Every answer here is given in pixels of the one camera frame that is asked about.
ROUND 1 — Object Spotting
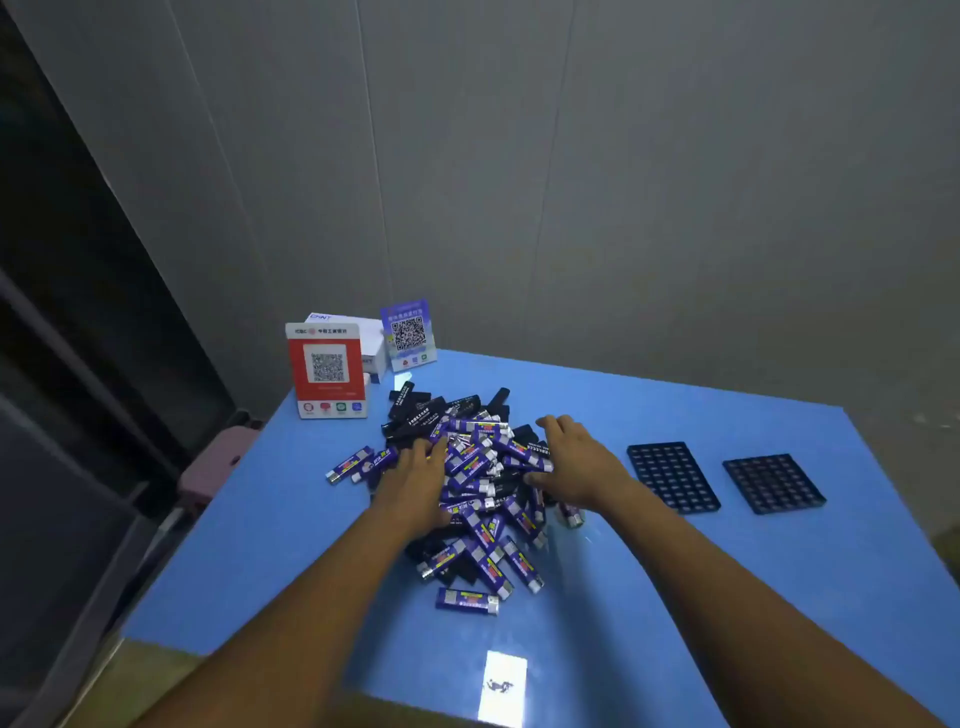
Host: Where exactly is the red code sign stand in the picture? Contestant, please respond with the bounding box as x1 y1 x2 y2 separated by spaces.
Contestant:
284 320 370 420

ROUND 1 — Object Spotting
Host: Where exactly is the blue code sign stand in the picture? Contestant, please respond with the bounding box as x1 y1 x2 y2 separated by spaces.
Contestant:
379 299 439 374

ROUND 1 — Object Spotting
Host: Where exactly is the person's right hand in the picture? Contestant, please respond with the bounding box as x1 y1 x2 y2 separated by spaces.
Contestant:
523 414 637 513

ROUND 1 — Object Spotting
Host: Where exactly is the black grid tray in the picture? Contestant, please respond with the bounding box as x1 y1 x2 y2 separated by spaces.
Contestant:
722 453 828 517
626 441 723 515

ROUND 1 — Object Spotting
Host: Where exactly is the pile of mixed lighters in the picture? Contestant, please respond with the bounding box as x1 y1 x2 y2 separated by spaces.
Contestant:
324 380 586 618

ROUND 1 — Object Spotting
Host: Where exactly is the white cardboard box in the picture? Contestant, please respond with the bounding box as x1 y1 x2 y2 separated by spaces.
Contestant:
303 312 389 384

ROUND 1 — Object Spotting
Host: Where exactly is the person's right forearm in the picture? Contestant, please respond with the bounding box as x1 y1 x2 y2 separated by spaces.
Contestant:
599 479 948 728

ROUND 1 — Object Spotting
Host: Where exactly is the person's left forearm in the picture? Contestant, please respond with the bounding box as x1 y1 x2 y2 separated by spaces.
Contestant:
131 503 451 728

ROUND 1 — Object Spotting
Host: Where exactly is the pink plastic stool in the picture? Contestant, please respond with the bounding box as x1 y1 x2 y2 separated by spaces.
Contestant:
176 423 264 519

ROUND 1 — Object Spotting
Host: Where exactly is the person's left hand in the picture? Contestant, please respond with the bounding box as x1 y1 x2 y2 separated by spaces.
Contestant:
372 438 454 535

